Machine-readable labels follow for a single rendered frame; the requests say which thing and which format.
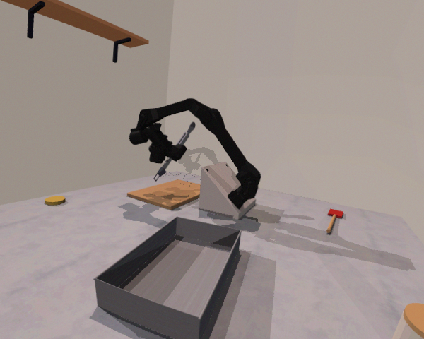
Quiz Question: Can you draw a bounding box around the wooden board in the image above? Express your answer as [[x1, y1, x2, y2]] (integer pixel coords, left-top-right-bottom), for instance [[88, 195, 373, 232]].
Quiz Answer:
[[127, 179, 201, 210]]

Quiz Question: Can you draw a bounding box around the red mallet with wooden handle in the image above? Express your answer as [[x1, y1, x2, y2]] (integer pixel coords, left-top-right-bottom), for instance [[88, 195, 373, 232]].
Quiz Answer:
[[327, 209, 343, 233]]

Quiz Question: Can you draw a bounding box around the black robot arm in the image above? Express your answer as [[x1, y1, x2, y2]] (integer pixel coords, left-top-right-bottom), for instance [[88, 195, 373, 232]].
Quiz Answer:
[[129, 98, 261, 209]]

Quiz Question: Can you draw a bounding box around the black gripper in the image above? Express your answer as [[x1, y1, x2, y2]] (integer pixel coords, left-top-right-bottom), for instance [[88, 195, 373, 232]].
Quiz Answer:
[[151, 134, 187, 162]]

